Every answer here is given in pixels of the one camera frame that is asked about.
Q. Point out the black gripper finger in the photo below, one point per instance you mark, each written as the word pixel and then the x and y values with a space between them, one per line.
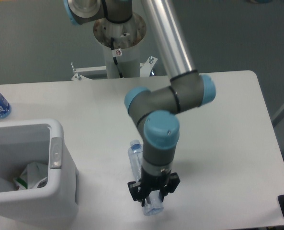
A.
pixel 138 192
pixel 170 187

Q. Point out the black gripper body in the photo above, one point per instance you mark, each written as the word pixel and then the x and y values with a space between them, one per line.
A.
pixel 149 183

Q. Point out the clear plastic bottle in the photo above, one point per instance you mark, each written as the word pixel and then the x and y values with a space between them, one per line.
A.
pixel 137 163

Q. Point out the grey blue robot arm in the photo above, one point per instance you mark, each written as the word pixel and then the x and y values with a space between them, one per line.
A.
pixel 153 112

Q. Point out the white green carton trash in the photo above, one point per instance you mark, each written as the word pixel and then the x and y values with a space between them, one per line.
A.
pixel 34 176

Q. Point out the white trash can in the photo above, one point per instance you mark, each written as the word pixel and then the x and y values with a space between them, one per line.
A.
pixel 42 140

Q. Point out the white metal base frame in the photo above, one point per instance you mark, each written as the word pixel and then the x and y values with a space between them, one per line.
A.
pixel 147 69

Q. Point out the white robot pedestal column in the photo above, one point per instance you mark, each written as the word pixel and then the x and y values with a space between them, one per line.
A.
pixel 120 44

